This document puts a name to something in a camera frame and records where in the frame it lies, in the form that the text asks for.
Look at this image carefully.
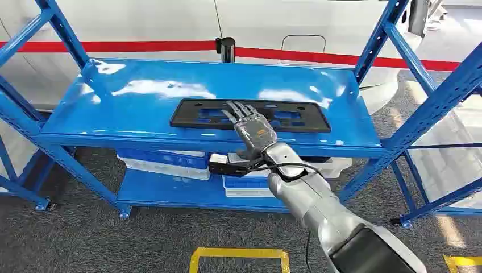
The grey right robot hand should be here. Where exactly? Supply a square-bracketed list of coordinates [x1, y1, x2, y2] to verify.
[221, 100, 279, 160]

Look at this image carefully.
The black plastic panel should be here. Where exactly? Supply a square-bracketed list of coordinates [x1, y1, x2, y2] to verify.
[169, 98, 332, 134]

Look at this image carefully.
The white plastic bin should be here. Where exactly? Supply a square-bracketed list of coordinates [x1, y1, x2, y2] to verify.
[224, 186, 278, 199]
[160, 150, 207, 158]
[301, 156, 353, 180]
[118, 156, 213, 182]

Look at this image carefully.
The red barrier belt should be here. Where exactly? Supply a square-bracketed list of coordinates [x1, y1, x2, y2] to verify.
[0, 40, 218, 54]
[234, 47, 463, 72]

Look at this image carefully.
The yellow floor tape square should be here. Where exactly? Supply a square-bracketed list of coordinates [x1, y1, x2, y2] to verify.
[443, 255, 482, 273]
[189, 246, 291, 273]

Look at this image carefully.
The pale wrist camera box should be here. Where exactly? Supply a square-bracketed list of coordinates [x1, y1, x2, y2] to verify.
[208, 152, 261, 178]

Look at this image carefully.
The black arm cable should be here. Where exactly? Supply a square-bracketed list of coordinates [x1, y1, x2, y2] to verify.
[240, 161, 325, 273]

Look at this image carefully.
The black stanchion post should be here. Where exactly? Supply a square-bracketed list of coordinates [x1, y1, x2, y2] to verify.
[215, 36, 237, 64]

